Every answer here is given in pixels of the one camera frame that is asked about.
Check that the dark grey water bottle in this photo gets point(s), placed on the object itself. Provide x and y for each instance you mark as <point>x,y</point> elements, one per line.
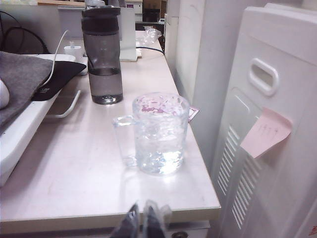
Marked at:
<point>104,57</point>

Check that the clear textured plastic mug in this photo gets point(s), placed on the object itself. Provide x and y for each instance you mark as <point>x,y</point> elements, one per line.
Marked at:
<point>158,134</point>

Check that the white laptop stand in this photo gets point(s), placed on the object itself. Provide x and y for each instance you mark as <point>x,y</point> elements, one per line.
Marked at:
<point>24,129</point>

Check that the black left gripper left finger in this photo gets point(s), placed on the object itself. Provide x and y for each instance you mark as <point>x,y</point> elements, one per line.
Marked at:
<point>130,223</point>

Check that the clear crumpled plastic wrapper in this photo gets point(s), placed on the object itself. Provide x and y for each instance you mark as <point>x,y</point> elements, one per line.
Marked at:
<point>151,34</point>

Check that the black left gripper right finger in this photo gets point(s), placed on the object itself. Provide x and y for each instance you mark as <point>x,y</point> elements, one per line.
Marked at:
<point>154,220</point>

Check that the pink sticky note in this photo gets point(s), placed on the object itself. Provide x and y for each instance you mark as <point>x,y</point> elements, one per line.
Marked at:
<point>267,134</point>

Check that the white water dispenser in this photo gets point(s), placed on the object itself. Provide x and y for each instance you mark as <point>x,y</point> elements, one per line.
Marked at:
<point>267,124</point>

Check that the frosted glass desk divider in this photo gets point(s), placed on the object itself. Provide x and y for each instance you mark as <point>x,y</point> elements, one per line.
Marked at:
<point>29,27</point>

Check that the white desk partition panel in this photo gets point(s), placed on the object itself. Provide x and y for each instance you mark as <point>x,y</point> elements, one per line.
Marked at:
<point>127,37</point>

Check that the black laptop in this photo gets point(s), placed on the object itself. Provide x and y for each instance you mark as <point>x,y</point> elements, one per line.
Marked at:
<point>62,74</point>

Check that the white power adapter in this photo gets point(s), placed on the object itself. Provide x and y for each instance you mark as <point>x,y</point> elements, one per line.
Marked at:
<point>73,49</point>

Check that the grey felt sleeve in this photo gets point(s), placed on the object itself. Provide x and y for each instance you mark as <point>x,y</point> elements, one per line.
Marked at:
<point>19,79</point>

